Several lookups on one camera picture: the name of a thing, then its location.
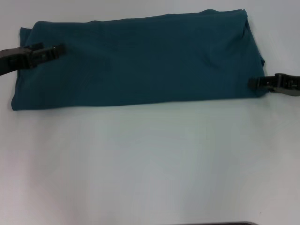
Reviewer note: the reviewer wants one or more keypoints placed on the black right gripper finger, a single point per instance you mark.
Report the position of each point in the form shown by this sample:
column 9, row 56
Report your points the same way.
column 260, row 83

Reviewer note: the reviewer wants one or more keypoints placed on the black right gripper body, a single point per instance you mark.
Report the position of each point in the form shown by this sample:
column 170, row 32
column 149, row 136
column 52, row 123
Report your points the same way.
column 289, row 85

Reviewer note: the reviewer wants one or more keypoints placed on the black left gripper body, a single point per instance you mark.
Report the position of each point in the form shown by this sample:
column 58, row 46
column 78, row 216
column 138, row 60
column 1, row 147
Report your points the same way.
column 10, row 59

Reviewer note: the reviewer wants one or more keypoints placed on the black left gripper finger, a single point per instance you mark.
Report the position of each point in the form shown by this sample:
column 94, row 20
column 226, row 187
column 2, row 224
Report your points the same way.
column 47, row 54

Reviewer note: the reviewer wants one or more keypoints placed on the teal FREE print t-shirt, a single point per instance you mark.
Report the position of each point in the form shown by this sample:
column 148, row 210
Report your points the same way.
column 140, row 65

